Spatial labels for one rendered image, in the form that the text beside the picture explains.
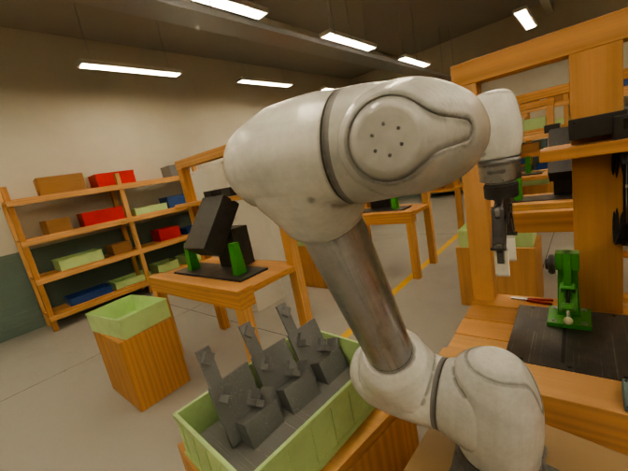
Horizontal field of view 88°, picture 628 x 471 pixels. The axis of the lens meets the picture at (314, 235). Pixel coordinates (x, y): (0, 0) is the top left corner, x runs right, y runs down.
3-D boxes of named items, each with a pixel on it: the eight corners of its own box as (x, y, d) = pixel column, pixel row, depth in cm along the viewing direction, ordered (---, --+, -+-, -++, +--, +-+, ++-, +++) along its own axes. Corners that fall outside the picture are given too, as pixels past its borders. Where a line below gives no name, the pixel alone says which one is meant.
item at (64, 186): (222, 264, 704) (195, 159, 659) (54, 333, 484) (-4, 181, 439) (208, 264, 740) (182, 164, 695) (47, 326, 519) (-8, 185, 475)
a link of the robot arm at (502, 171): (473, 163, 77) (476, 188, 78) (518, 156, 71) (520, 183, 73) (481, 159, 84) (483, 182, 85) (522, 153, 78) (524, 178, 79)
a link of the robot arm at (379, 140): (494, 65, 35) (378, 93, 43) (455, 22, 21) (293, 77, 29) (494, 186, 38) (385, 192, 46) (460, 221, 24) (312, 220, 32)
